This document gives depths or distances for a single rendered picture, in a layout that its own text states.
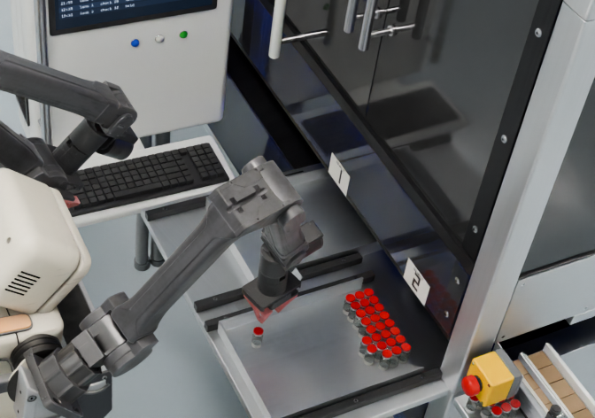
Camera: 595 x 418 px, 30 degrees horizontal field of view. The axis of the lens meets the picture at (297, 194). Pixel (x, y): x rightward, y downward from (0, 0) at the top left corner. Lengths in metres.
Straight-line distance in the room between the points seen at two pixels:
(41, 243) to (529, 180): 0.80
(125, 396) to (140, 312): 1.55
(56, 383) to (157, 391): 1.50
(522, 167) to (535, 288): 0.35
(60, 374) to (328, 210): 0.98
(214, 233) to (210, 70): 1.20
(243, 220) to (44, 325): 0.46
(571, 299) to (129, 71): 1.15
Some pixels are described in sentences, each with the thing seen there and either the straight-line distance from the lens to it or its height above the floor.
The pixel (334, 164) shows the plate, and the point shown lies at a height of 1.03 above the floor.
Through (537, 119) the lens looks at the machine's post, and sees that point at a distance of 1.82.
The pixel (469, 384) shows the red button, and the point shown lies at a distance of 2.16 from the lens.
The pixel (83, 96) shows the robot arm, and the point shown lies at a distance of 1.98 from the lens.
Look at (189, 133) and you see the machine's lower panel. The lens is 3.36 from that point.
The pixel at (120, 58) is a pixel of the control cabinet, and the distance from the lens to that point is 2.65.
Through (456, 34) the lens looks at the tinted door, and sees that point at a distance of 1.98.
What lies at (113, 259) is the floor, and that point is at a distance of 3.63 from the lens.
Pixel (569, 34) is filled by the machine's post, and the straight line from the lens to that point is 1.72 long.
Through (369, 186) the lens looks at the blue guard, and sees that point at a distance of 2.36.
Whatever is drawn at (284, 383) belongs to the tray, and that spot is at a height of 0.88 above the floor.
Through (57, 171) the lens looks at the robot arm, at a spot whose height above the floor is 1.26.
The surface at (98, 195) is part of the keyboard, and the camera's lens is 2.66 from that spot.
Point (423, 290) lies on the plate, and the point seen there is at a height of 1.02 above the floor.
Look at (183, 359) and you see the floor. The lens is 3.38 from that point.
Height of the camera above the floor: 2.69
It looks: 44 degrees down
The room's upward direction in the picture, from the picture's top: 9 degrees clockwise
